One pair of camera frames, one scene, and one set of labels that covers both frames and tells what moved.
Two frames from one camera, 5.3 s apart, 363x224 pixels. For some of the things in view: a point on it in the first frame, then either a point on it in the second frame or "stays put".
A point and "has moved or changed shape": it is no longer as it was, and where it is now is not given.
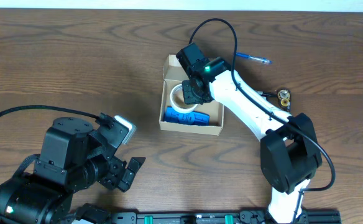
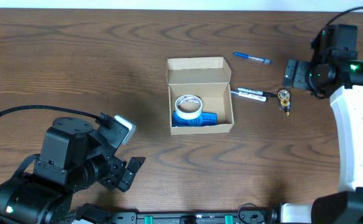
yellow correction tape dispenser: x=284 y=96 stays put
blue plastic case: x=191 y=117 has moved or changed shape
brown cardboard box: x=174 y=74 has moved or changed shape
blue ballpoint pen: x=255 y=58 stays put
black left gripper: x=115 y=165 stays put
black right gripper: x=188 y=98 to x=298 y=79
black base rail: x=155 y=218 stays put
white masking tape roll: x=180 y=109 to x=188 y=106
